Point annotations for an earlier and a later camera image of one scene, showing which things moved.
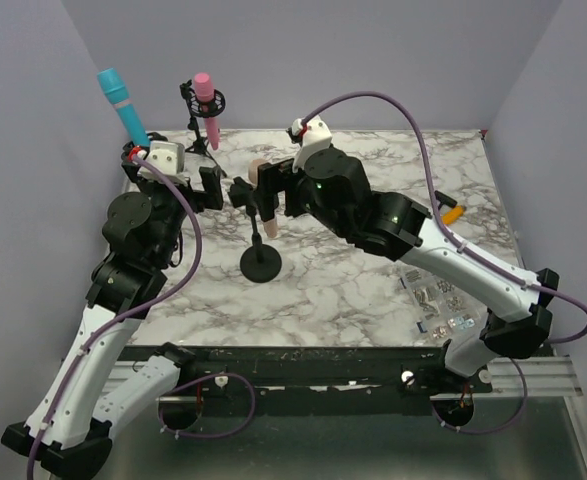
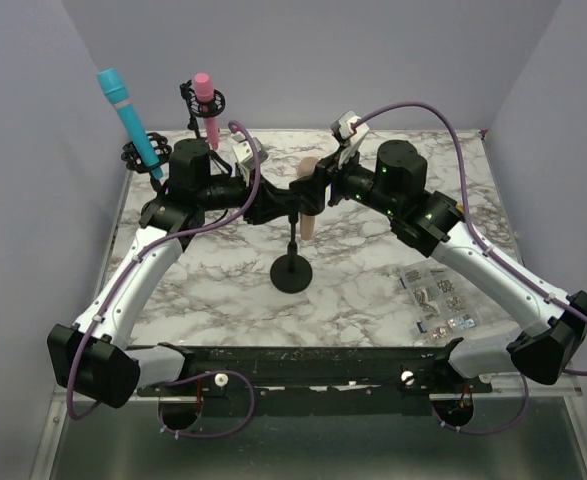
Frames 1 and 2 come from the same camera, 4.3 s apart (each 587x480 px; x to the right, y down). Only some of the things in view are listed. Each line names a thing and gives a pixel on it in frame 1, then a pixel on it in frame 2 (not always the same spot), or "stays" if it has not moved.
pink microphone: [205, 94] stays
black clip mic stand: [260, 262] -> [291, 273]
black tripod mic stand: [202, 109] stays
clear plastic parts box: [442, 311] stays
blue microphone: [119, 96] stays
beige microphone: [270, 227] -> [307, 222]
